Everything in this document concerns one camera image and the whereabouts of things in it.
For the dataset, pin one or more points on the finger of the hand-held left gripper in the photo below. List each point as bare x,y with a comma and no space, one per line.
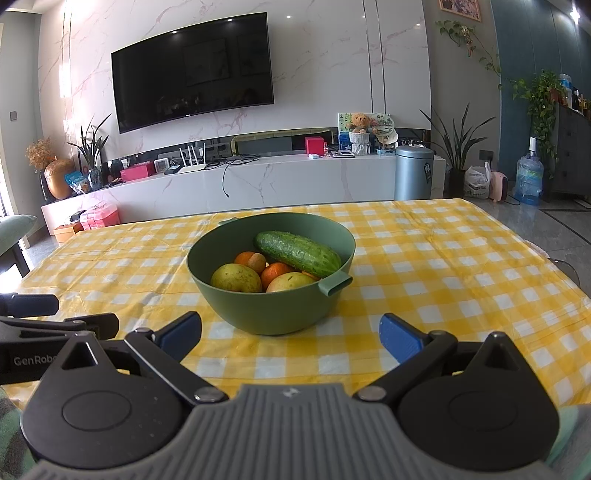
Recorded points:
97,325
32,305

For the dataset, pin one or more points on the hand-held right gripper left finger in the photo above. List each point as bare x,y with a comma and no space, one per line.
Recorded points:
178,332

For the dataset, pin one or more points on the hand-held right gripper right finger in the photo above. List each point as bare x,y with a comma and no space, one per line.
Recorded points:
399,337

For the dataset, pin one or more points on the yellow-green pear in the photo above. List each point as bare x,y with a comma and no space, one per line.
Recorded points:
236,279

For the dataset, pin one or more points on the green bowl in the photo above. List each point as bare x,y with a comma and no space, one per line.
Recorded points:
277,314

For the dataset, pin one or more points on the brown longan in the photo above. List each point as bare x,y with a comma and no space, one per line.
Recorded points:
256,262

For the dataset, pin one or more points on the reddish yellow pear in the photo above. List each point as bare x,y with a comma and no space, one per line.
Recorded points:
291,282

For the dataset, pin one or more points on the green cucumber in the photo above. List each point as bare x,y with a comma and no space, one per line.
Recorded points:
298,253

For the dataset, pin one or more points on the green patterned cloth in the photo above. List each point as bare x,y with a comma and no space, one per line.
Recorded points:
11,424

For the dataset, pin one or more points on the yellow checkered tablecloth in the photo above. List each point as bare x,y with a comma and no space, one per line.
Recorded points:
438,277

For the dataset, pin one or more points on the green cushioned chair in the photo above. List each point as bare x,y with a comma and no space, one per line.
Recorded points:
14,235

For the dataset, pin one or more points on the brown box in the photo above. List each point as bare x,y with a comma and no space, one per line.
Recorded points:
68,233

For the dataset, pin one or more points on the pink storage box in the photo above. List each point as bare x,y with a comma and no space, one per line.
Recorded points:
100,217

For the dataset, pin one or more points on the brown round vase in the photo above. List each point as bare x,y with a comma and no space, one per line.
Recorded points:
59,180

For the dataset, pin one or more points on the blue snack bag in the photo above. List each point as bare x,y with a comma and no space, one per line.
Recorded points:
78,182

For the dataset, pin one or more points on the dried yellow flowers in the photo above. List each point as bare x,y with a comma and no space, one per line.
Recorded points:
40,152

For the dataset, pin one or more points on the magenta box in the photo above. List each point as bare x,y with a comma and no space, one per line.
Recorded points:
137,173

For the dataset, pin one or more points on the grey-blue trash can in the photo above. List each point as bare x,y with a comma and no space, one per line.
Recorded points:
413,175

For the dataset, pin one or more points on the white router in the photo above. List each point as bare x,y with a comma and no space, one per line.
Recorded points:
193,168

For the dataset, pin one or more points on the long-leaf plant in glass vase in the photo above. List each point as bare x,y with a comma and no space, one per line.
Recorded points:
92,150

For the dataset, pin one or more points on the small white clock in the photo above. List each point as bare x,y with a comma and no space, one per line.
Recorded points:
162,166

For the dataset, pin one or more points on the white plastic bag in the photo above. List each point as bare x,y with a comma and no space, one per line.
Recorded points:
476,182

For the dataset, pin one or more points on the pink heater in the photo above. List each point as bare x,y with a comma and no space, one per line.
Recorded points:
498,187

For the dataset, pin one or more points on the white marble TV cabinet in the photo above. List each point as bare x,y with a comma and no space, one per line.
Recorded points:
300,184

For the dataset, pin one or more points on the long-leaf plant in black pot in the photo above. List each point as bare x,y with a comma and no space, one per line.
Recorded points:
457,143

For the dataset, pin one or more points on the blue water jug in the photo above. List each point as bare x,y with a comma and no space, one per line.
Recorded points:
529,180

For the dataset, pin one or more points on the round paper fan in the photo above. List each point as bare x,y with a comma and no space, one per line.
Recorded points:
384,131

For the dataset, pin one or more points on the red box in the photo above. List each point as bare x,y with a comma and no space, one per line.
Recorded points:
314,145

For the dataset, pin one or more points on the small painted picture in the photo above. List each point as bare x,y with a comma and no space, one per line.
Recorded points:
345,131

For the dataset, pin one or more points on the brown teddy bear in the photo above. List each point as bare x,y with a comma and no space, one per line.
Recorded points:
360,127

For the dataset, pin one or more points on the dark cabinet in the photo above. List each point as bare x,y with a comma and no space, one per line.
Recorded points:
572,157

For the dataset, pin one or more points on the black television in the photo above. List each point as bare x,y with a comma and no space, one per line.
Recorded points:
194,69

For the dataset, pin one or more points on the bushy green pothos plant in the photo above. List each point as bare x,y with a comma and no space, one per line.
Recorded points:
540,101

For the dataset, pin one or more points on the hanging vine plant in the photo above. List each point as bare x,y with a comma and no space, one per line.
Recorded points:
466,37

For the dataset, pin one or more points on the wall socket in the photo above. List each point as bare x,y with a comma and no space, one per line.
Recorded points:
486,154

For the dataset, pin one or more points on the framed wall picture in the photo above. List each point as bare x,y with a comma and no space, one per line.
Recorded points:
459,9

